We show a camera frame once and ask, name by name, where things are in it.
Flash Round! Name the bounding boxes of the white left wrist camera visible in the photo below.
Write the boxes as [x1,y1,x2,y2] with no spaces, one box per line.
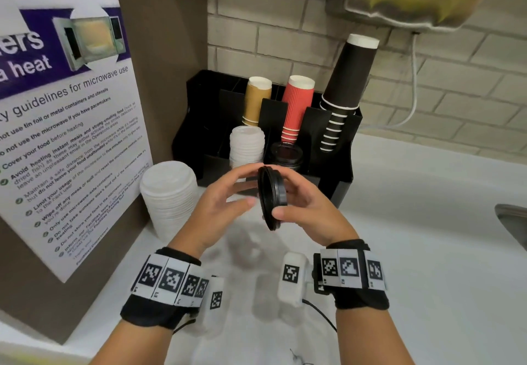
[197,276,226,335]

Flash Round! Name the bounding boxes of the stack of red paper cups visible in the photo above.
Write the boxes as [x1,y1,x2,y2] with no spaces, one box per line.
[281,75,316,144]

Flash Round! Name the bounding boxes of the black cup and lid organizer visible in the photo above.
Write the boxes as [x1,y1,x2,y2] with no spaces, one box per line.
[172,69,363,209]

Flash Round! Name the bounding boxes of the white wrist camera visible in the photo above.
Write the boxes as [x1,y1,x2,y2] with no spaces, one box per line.
[197,276,226,335]
[277,252,310,308]

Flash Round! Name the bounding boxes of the short stack of black lids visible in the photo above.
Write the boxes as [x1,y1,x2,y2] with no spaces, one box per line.
[270,142,304,172]

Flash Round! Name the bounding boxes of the microwave safety poster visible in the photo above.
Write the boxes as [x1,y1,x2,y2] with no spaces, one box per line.
[0,0,154,283]

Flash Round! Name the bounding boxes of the stack of black paper cups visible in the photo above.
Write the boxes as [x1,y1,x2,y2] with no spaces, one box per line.
[319,33,380,152]

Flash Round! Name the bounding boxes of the stack of white lids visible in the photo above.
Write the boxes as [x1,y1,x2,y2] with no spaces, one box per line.
[139,161,199,243]
[229,126,266,182]

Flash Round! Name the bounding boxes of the person's left hand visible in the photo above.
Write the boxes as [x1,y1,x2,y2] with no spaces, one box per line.
[169,162,264,259]

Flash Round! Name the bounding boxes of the person's left forearm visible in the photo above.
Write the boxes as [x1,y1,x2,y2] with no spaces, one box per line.
[88,319,173,365]

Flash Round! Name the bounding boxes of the right marker wristband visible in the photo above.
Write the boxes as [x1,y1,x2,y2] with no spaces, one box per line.
[312,239,390,311]

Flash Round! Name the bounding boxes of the person's right hand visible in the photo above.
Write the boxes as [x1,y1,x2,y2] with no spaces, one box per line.
[271,167,359,248]

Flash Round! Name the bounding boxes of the black left camera cable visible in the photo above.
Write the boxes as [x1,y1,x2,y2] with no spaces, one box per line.
[172,318,197,335]

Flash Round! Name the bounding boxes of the black camera cable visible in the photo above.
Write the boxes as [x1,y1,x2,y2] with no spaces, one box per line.
[172,318,197,335]
[302,299,338,333]

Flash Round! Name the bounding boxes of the black right camera cable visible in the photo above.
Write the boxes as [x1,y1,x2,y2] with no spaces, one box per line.
[302,299,338,333]

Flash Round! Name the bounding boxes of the steel sink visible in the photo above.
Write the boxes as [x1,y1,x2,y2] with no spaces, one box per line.
[494,204,527,250]

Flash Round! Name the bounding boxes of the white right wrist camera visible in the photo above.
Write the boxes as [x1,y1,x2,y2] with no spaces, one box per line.
[277,252,310,308]

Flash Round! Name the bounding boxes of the white power cable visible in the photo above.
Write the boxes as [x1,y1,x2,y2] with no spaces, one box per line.
[360,31,419,129]

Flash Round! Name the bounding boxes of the marker wristband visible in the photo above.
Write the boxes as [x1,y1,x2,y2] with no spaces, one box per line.
[312,239,390,311]
[120,247,211,330]

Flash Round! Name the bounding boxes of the stack of gold paper cups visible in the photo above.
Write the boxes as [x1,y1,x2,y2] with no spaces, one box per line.
[242,76,273,127]

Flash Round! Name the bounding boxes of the left marker wristband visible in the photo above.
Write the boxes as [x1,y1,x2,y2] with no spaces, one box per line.
[120,247,211,330]

